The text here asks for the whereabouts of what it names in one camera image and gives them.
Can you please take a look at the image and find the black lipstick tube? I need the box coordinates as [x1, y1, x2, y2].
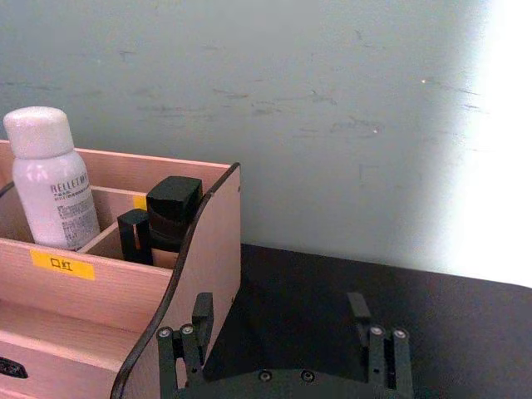
[116, 208, 155, 267]

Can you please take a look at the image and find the large yellow label sticker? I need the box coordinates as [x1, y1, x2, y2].
[29, 249, 96, 282]

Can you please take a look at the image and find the foundation bottle with black cap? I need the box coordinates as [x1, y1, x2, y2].
[145, 175, 204, 269]

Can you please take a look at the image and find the light wooden desk organizer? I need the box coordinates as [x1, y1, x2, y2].
[0, 139, 243, 399]

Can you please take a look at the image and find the black table cloth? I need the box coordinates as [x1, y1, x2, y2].
[202, 243, 532, 399]

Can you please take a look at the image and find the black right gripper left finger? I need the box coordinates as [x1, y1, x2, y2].
[156, 292, 215, 399]

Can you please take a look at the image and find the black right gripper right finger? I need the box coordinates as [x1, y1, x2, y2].
[347, 292, 416, 399]

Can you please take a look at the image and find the white spray bottle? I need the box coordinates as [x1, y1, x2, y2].
[2, 106, 102, 252]

